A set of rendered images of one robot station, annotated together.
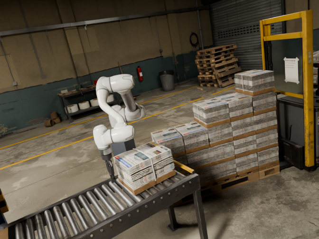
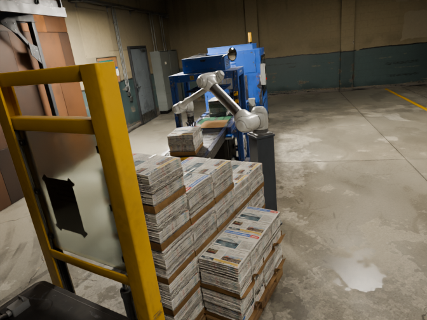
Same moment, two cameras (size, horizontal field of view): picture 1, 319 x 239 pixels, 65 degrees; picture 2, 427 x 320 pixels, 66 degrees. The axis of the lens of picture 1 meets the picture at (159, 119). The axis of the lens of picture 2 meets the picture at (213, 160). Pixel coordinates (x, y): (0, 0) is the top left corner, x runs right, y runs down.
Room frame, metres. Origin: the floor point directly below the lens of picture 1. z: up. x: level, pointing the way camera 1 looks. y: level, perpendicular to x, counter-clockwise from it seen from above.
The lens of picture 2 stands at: (4.39, -2.18, 1.86)
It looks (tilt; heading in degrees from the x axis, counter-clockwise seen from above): 19 degrees down; 133
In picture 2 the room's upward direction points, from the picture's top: 6 degrees counter-clockwise
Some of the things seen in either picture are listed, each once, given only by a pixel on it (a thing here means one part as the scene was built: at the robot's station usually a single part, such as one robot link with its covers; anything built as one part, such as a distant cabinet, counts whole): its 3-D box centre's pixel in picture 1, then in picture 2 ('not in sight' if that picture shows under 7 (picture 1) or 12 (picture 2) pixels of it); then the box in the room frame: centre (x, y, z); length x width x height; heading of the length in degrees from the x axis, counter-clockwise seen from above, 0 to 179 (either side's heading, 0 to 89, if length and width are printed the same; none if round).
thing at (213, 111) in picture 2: not in sight; (219, 106); (0.87, 1.90, 0.93); 0.38 x 0.30 x 0.26; 119
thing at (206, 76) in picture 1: (217, 65); not in sight; (9.27, -2.47, 0.65); 1.33 x 0.94 x 1.30; 123
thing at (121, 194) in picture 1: (121, 194); not in sight; (1.69, 0.40, 0.77); 0.47 x 0.05 x 0.05; 29
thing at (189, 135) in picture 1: (205, 156); (218, 231); (2.75, -0.46, 0.42); 1.17 x 0.39 x 0.83; 101
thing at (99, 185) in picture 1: (97, 192); (216, 145); (1.85, 0.63, 0.74); 1.34 x 0.05 x 0.12; 119
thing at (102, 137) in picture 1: (103, 135); (187, 104); (1.68, 0.41, 1.27); 0.13 x 0.11 x 0.16; 89
